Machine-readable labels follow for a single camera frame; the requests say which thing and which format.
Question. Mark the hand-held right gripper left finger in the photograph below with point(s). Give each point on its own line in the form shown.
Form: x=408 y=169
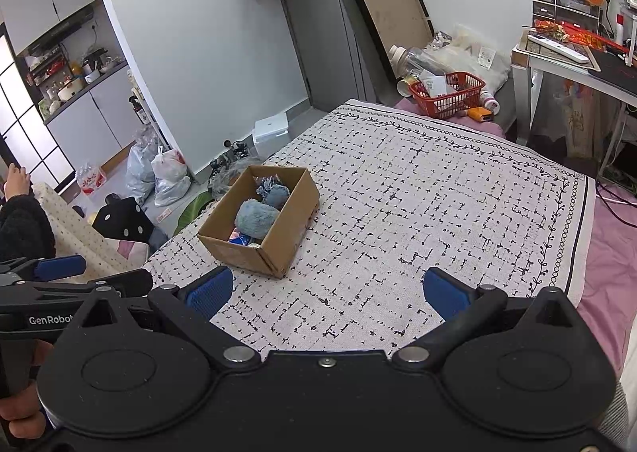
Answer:
x=211 y=290

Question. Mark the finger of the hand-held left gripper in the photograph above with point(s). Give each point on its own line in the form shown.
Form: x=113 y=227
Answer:
x=59 y=267
x=124 y=281

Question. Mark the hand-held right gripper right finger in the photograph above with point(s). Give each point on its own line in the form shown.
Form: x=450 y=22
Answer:
x=445 y=294

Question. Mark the blue plush toy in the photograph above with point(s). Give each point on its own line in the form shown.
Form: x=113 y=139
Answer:
x=256 y=218

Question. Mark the cardboard box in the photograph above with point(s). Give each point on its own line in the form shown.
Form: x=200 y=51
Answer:
x=288 y=233

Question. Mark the person's left hand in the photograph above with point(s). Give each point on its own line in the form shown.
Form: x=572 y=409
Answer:
x=22 y=414

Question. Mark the beige dotted cloth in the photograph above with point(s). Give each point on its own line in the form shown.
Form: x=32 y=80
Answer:
x=74 y=228

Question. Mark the black white-spotted cushion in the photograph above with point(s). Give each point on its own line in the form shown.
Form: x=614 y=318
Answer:
x=122 y=222

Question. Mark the small colourful packet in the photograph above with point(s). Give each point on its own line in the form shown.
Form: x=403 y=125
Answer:
x=244 y=237

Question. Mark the green leaf-shaped item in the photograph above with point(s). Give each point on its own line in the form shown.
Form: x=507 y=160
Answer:
x=191 y=211

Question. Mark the pack of water bottles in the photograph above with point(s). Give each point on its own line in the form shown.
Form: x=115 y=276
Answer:
x=90 y=179

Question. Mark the white black-patterned blanket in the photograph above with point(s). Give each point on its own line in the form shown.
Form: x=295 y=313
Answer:
x=398 y=208

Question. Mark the grey plastic bag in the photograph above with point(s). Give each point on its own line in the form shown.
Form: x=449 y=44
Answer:
x=139 y=168

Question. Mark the white plastic bag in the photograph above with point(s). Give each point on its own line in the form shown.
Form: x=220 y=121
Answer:
x=169 y=173

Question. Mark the sliding door with glass panels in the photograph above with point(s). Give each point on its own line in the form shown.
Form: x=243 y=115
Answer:
x=30 y=133

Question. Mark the kitchen cabinet with shelf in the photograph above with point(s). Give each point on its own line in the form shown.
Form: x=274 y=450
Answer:
x=84 y=99

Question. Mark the white flat box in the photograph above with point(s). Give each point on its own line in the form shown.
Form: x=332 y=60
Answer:
x=271 y=127

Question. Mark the orange tape measure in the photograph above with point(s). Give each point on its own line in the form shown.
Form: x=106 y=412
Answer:
x=480 y=114

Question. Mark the red plastic basket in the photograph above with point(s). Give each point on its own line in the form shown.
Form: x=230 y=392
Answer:
x=448 y=101

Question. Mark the paper cup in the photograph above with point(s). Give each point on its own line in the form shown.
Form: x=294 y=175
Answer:
x=405 y=85

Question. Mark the beige tote bag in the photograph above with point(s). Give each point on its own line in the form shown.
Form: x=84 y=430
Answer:
x=587 y=126

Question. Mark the clear plastic bottle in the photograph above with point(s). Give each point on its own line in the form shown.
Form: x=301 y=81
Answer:
x=418 y=62

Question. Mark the clear bag with white filling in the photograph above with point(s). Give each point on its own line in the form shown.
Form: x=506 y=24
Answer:
x=470 y=54

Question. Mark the white desk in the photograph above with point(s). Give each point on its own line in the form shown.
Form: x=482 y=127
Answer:
x=562 y=76

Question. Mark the white power strip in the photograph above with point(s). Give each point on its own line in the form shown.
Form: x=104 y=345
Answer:
x=557 y=47

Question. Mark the brown framed board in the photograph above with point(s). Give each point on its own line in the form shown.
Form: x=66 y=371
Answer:
x=393 y=19

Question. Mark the dark grey door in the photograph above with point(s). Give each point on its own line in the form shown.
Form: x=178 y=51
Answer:
x=323 y=34

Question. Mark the black desk mat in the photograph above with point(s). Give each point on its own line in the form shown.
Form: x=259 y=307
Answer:
x=617 y=73

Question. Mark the red printed packets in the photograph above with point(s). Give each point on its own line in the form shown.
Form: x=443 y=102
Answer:
x=577 y=34

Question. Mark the grey drawer organizer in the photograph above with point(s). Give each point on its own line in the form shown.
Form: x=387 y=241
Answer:
x=565 y=2

